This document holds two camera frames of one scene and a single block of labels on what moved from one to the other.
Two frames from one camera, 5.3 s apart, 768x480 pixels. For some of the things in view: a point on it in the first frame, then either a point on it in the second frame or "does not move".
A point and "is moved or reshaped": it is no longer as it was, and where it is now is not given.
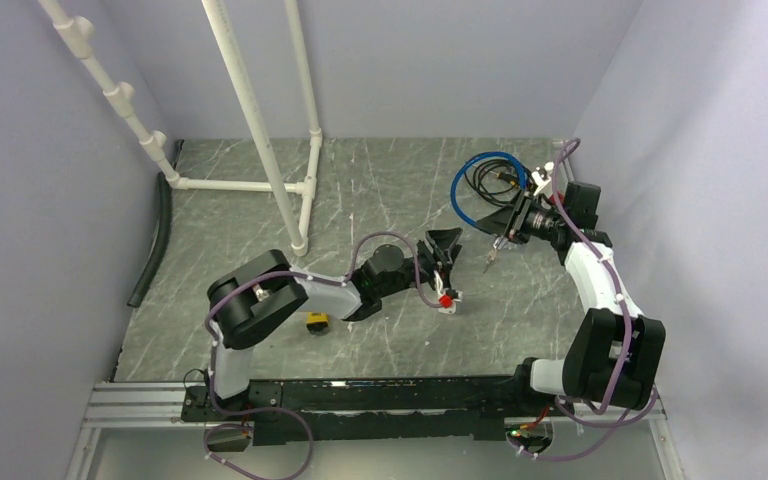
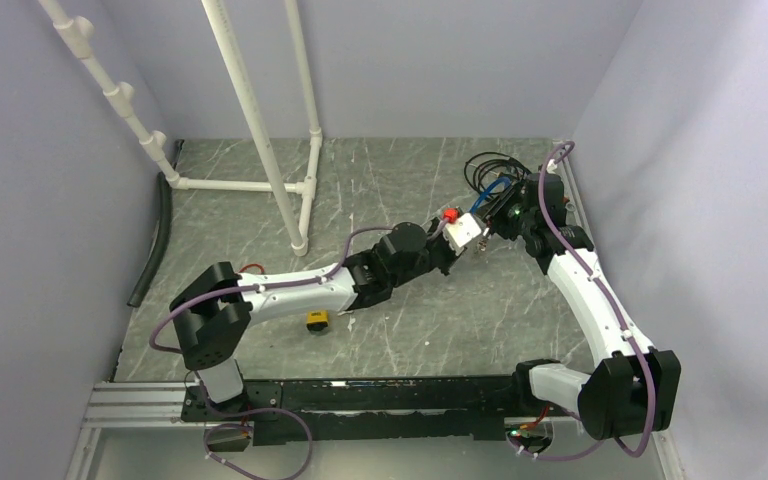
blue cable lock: (474, 158) is moved or reshaped
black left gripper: (445, 251) does not move
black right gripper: (515, 218) does not move
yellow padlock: (317, 322) does not move
